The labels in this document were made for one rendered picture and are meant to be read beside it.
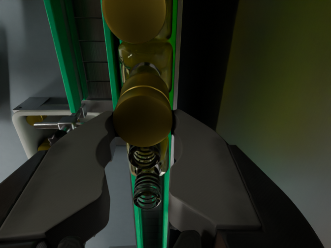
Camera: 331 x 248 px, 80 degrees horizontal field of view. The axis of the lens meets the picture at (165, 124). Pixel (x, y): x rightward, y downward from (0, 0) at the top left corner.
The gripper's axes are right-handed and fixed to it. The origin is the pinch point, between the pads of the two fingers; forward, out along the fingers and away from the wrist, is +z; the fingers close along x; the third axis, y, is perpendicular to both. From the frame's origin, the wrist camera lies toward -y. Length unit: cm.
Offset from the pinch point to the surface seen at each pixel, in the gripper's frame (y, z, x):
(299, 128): 2.2, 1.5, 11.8
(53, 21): -4.0, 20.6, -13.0
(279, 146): 5.0, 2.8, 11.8
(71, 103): 8.3, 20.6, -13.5
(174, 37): -2.0, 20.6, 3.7
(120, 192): 55, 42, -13
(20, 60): 6, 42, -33
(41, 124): 12.6, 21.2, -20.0
